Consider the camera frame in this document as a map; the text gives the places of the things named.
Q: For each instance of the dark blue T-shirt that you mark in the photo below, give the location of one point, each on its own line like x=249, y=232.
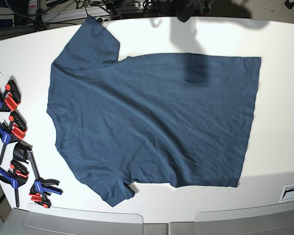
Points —
x=177, y=118

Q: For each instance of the white power strip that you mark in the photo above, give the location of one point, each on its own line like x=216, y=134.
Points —
x=102, y=18

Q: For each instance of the bottom blue red bar clamp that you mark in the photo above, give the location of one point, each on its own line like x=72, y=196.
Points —
x=42, y=188

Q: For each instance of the blue red bar clamp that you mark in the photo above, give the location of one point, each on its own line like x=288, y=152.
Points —
x=10, y=98
x=16, y=177
x=13, y=132
x=42, y=188

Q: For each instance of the black tape roll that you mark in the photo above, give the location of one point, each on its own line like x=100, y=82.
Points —
x=22, y=152

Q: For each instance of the top blue red bar clamp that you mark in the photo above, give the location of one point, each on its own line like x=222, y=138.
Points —
x=10, y=98

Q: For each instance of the white label sticker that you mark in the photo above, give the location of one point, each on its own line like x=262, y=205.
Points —
x=287, y=194

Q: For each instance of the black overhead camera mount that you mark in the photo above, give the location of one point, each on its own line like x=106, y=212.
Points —
x=185, y=9

